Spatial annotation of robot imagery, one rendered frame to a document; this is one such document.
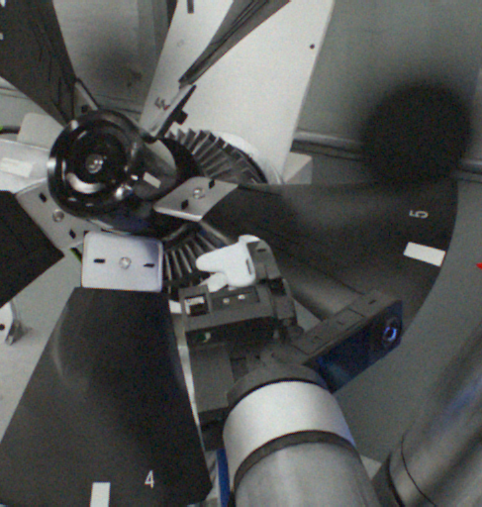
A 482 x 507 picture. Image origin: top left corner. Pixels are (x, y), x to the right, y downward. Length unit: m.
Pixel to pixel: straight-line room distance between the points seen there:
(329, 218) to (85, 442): 0.33
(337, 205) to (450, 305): 0.88
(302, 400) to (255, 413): 0.03
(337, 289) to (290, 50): 0.49
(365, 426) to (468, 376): 1.44
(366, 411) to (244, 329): 1.33
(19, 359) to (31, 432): 1.69
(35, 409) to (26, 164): 0.40
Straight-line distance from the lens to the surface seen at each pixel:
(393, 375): 1.61
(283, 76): 0.91
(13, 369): 2.30
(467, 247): 1.36
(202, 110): 0.93
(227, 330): 0.41
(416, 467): 0.39
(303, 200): 0.61
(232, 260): 0.49
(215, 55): 0.64
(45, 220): 0.73
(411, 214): 0.58
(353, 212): 0.58
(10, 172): 0.93
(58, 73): 0.76
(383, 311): 0.44
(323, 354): 0.40
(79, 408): 0.64
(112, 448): 0.64
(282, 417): 0.34
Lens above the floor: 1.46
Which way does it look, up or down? 32 degrees down
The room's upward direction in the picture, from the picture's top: straight up
